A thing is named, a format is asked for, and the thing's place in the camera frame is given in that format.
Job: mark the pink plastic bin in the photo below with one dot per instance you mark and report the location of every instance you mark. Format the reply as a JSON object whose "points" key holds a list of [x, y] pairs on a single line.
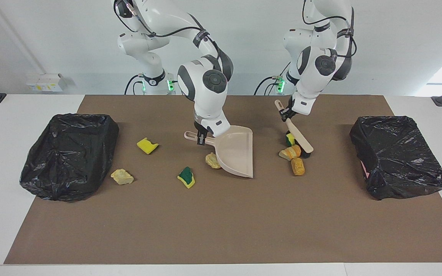
{"points": [[365, 170]]}

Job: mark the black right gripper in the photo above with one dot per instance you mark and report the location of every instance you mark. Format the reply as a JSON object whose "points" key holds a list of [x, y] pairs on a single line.
{"points": [[200, 127]]}

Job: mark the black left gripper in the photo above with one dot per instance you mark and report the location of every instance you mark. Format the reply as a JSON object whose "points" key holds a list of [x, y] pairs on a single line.
{"points": [[293, 107]]}

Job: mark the beige brush with black bristles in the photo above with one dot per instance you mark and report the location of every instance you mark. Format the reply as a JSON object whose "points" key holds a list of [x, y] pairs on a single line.
{"points": [[299, 136]]}

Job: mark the black plastic bin bag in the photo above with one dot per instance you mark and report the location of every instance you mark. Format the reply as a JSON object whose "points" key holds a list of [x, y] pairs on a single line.
{"points": [[52, 172], [397, 161]]}

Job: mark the large green yellow sponge piece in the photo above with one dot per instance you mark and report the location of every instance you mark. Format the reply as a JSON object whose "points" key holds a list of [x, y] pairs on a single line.
{"points": [[186, 177]]}

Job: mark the white wall socket box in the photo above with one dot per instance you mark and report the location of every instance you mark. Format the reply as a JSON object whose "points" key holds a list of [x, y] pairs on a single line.
{"points": [[46, 82]]}

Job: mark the orange striped croissant toy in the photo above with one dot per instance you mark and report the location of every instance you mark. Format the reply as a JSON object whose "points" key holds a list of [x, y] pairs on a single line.
{"points": [[292, 152]]}

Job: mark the small yellow green sponge piece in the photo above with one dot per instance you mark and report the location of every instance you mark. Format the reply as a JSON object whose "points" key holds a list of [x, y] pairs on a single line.
{"points": [[290, 140]]}

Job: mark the beige plastic dustpan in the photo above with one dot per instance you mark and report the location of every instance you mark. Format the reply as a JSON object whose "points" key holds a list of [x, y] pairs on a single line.
{"points": [[236, 153]]}

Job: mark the brown bread roll toy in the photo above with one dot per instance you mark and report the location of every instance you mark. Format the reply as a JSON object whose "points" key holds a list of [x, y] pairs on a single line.
{"points": [[297, 166]]}

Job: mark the plain yellow sponge piece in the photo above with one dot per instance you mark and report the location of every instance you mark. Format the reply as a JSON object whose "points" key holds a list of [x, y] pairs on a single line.
{"points": [[147, 145]]}

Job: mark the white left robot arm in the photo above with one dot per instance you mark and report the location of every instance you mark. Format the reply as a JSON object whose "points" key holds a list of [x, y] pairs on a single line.
{"points": [[307, 92]]}

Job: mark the pale yellow pastry toy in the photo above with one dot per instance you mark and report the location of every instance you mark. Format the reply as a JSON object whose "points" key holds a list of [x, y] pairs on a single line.
{"points": [[213, 160]]}

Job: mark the brown table mat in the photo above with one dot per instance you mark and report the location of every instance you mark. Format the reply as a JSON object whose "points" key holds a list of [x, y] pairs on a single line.
{"points": [[221, 222]]}

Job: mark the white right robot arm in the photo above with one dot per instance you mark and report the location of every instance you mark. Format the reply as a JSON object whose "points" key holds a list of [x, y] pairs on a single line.
{"points": [[205, 103]]}

